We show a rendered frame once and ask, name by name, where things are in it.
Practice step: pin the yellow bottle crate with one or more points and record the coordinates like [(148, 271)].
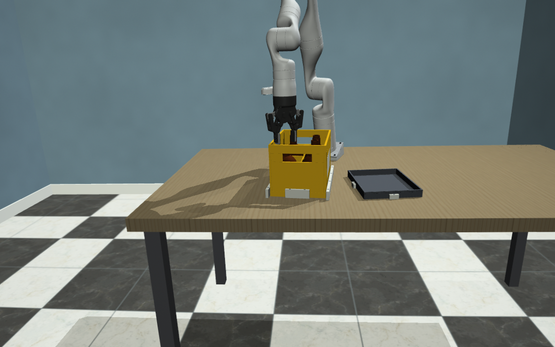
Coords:
[(300, 175)]

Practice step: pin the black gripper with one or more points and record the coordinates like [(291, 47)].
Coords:
[(284, 111)]

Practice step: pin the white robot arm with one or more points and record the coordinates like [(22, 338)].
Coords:
[(309, 38)]

